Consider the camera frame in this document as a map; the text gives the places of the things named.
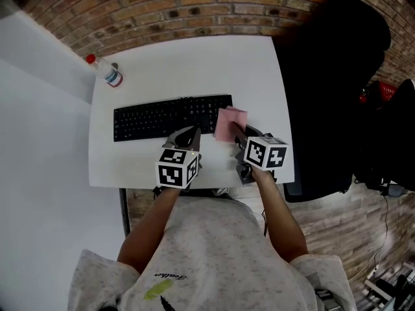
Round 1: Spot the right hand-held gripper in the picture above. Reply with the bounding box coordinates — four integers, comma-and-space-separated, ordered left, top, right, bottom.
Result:
230, 121, 290, 186

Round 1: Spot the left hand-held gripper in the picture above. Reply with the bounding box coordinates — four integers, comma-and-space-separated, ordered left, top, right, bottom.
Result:
154, 125, 202, 190

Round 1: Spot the pink cloth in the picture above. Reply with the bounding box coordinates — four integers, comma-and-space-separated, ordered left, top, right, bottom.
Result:
213, 106, 249, 143

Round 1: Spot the black keyboard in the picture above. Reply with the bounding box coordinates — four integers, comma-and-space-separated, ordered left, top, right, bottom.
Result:
113, 94, 233, 143

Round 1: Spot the person's left forearm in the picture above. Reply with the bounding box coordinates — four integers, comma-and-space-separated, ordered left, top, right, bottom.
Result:
116, 186, 181, 275

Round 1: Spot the person's right forearm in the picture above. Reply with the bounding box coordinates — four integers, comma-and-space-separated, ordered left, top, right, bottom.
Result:
251, 168, 309, 264

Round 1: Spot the black office chair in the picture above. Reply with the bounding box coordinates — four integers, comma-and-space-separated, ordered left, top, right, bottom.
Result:
353, 78, 415, 190
272, 0, 392, 203

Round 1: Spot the black desk leg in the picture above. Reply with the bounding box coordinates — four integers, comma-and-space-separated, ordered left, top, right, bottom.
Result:
118, 188, 132, 238

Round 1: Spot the clear water bottle red cap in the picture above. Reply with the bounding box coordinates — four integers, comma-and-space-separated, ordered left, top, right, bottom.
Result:
85, 53, 124, 89

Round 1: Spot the person's grey speckled t-shirt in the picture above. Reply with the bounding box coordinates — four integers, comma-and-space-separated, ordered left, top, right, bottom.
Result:
67, 196, 357, 311

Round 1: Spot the red box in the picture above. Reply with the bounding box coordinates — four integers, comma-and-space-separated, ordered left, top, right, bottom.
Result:
359, 81, 398, 105

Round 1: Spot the white metal rack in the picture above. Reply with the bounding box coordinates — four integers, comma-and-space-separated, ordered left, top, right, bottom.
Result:
363, 260, 415, 311

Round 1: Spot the white floor cable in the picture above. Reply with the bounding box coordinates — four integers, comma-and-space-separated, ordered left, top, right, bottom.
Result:
349, 192, 390, 283

